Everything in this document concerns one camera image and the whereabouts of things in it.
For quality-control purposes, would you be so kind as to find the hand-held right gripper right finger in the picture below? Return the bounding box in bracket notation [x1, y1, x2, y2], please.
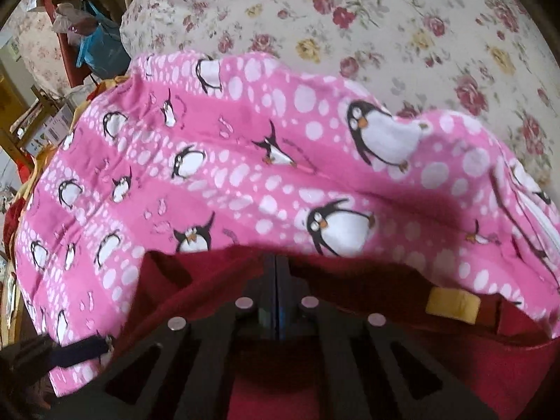
[277, 254, 499, 420]

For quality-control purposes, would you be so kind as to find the pale floral fabric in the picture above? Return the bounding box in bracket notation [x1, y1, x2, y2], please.
[9, 9, 71, 98]

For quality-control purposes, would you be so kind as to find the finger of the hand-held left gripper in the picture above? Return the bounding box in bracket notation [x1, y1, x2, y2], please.
[9, 334, 112, 370]

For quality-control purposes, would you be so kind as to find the dark red fleece garment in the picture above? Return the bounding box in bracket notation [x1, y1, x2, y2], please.
[103, 247, 560, 420]

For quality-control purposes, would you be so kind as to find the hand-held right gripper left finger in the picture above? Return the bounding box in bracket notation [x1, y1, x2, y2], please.
[48, 254, 278, 420]

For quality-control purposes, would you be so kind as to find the blue plastic bag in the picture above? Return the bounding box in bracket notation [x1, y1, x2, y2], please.
[76, 2, 132, 80]

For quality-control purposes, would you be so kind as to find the pink penguin print blanket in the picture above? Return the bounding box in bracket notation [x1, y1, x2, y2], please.
[13, 50, 560, 386]

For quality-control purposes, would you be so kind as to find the floral bedsheet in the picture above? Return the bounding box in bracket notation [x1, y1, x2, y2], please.
[119, 0, 560, 193]

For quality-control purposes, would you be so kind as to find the clear plastic bag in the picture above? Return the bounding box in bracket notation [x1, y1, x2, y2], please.
[52, 2, 96, 47]

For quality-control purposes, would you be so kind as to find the white cardboard box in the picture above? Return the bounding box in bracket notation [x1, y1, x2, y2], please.
[21, 102, 75, 155]

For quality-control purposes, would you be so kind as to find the wooden furniture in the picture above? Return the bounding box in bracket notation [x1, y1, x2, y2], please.
[0, 65, 45, 172]

